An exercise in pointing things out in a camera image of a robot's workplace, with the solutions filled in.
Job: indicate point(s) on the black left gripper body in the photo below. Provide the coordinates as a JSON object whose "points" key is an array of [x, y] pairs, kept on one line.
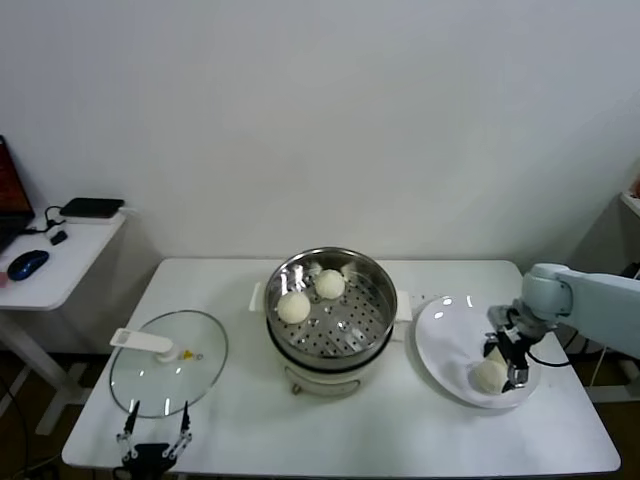
{"points": [[149, 455]]}

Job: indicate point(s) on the small black dongle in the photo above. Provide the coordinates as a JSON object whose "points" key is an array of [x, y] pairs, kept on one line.
{"points": [[59, 237]]}

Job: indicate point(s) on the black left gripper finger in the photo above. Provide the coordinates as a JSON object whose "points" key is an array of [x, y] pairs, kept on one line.
{"points": [[186, 417], [134, 417]]}

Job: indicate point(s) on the white shelf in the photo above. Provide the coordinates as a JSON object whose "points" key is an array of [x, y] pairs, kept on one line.
{"points": [[632, 205]]}

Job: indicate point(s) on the white steamed baozi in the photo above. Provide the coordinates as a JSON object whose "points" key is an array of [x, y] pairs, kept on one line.
{"points": [[496, 356], [292, 306], [329, 284], [489, 376]]}

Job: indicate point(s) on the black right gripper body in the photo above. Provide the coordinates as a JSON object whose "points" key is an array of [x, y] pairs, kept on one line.
{"points": [[515, 347]]}

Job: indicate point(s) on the white stand foot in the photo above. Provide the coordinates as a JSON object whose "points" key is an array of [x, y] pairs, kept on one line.
{"points": [[625, 391]]}

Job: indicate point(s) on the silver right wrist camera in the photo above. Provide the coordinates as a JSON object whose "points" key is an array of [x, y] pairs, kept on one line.
{"points": [[500, 316]]}

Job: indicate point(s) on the perforated stainless steel steamer basket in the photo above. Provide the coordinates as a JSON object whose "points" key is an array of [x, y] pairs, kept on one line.
{"points": [[380, 300]]}

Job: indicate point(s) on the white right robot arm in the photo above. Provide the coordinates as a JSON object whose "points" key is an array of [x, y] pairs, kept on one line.
{"points": [[590, 305]]}

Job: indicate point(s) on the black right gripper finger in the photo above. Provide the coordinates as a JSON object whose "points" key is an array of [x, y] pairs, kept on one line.
{"points": [[517, 377], [491, 345]]}

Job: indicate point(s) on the white side desk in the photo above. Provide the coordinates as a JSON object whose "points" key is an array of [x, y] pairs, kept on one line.
{"points": [[60, 280]]}

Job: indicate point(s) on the white round plate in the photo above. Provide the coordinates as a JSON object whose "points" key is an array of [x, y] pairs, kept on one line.
{"points": [[440, 335]]}

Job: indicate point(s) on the white electric cooker pot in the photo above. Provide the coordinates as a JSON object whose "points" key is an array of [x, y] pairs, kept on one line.
{"points": [[325, 382]]}

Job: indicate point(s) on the black laptop with red screen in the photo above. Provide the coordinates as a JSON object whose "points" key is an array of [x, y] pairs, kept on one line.
{"points": [[10, 190]]}

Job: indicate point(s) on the flat black box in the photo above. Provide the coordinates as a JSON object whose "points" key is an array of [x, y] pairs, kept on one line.
{"points": [[92, 206]]}

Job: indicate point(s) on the blue computer mouse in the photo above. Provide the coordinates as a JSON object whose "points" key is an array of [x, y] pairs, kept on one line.
{"points": [[27, 263]]}

